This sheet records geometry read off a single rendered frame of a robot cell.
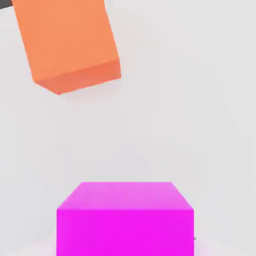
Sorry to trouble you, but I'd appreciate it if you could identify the small magenta cube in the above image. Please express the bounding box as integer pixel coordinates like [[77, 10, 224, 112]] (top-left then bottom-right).
[[56, 181, 195, 256]]

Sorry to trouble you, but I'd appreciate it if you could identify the large orange box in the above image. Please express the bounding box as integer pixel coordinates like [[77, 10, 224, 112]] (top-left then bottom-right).
[[10, 0, 122, 96]]

